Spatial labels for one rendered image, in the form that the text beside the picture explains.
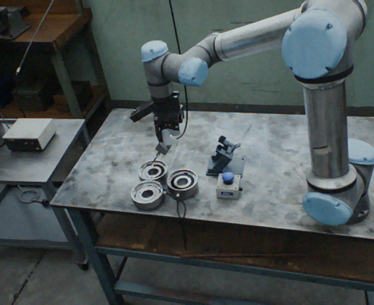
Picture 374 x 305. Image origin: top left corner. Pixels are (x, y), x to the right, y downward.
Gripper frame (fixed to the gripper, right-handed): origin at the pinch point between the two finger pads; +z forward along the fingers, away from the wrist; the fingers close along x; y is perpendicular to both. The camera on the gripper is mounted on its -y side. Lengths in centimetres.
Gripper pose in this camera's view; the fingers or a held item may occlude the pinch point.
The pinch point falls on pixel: (165, 144)
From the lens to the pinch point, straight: 129.4
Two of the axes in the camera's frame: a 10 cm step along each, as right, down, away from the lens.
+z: 1.1, 7.7, 6.3
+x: 2.1, -6.4, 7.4
